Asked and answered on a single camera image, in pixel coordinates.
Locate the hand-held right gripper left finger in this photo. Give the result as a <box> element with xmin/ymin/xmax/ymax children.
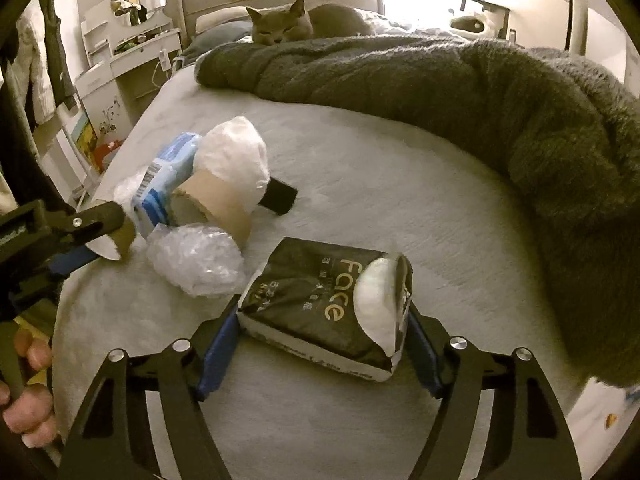
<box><xmin>59</xmin><ymin>292</ymin><xmax>243</xmax><ymax>480</ymax></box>

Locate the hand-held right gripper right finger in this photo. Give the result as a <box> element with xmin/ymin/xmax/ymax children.
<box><xmin>405</xmin><ymin>302</ymin><xmax>583</xmax><ymax>480</ymax></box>

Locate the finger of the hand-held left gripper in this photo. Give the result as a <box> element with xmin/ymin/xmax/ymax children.
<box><xmin>47</xmin><ymin>200</ymin><xmax>127</xmax><ymax>241</ymax></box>
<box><xmin>30</xmin><ymin>234</ymin><xmax>102</xmax><ymax>282</ymax></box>

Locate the black tissue pack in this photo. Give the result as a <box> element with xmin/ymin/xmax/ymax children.
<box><xmin>236</xmin><ymin>236</ymin><xmax>415</xmax><ymax>383</ymax></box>

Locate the white tissue wad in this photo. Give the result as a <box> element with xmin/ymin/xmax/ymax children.
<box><xmin>192</xmin><ymin>116</ymin><xmax>272</xmax><ymax>207</ymax></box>

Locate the black curved plastic piece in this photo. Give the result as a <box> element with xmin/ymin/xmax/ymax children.
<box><xmin>259</xmin><ymin>176</ymin><xmax>299</xmax><ymax>216</ymax></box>

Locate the person's left hand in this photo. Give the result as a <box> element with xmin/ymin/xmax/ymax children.
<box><xmin>0</xmin><ymin>327</ymin><xmax>60</xmax><ymax>448</ymax></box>

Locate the small clear plastic scrap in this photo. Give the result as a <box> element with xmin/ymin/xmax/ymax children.
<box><xmin>112</xmin><ymin>172</ymin><xmax>151</xmax><ymax>211</ymax></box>

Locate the red box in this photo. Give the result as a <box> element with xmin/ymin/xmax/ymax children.
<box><xmin>97</xmin><ymin>142</ymin><xmax>123</xmax><ymax>171</ymax></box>

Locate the blue and white packet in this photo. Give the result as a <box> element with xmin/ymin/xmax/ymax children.
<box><xmin>131</xmin><ymin>132</ymin><xmax>203</xmax><ymax>241</ymax></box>

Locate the yellow picture board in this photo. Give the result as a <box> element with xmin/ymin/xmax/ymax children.
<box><xmin>70</xmin><ymin>110</ymin><xmax>101</xmax><ymax>171</ymax></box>

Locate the crumpled clear plastic wrap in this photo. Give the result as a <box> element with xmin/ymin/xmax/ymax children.
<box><xmin>146</xmin><ymin>224</ymin><xmax>246</xmax><ymax>298</ymax></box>

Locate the large cardboard tube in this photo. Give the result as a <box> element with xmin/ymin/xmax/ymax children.
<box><xmin>171</xmin><ymin>169</ymin><xmax>256</xmax><ymax>248</ymax></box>

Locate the white dresser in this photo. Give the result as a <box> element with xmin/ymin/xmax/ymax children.
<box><xmin>75</xmin><ymin>10</ymin><xmax>183</xmax><ymax>161</ymax></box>

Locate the dark hanging jacket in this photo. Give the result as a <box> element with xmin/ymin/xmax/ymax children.
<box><xmin>37</xmin><ymin>0</ymin><xmax>78</xmax><ymax>111</ymax></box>

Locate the white hanging garment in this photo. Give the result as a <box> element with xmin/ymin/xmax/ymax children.
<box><xmin>10</xmin><ymin>0</ymin><xmax>56</xmax><ymax>106</ymax></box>

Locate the bed with light sheet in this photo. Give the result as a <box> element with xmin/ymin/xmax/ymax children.
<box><xmin>50</xmin><ymin>60</ymin><xmax>640</xmax><ymax>480</ymax></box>

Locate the grey pillow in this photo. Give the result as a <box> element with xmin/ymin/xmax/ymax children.
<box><xmin>182</xmin><ymin>21</ymin><xmax>253</xmax><ymax>61</ymax></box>

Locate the cream pillow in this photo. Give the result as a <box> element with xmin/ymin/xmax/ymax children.
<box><xmin>195</xmin><ymin>7</ymin><xmax>253</xmax><ymax>36</ymax></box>

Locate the grey cat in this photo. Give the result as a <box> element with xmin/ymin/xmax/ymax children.
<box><xmin>245</xmin><ymin>0</ymin><xmax>376</xmax><ymax>45</ymax></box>

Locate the grey fleece blanket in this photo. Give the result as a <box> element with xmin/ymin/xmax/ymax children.
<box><xmin>196</xmin><ymin>35</ymin><xmax>640</xmax><ymax>386</ymax></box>

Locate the white charger with cable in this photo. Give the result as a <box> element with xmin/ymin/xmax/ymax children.
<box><xmin>152</xmin><ymin>49</ymin><xmax>183</xmax><ymax>81</ymax></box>

